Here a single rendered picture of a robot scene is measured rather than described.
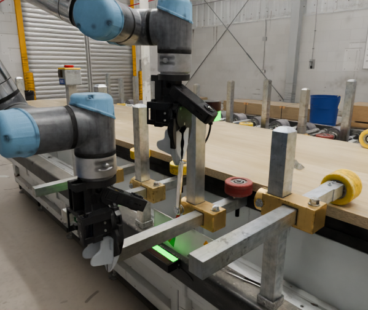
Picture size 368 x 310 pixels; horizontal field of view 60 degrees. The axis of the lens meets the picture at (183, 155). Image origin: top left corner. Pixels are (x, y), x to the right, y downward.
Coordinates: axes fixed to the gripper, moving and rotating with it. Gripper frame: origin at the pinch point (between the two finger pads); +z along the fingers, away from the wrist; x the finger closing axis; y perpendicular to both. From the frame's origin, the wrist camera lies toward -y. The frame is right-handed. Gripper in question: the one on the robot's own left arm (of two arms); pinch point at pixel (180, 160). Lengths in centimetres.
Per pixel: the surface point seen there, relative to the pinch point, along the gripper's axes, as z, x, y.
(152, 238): 15.3, 11.2, 0.8
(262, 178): 10.3, -26.5, -14.1
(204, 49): -61, -898, 398
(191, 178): 6.5, -6.5, 0.0
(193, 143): -2.9, -6.3, -0.4
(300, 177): 10.0, -33.0, -24.1
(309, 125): 16, -162, -12
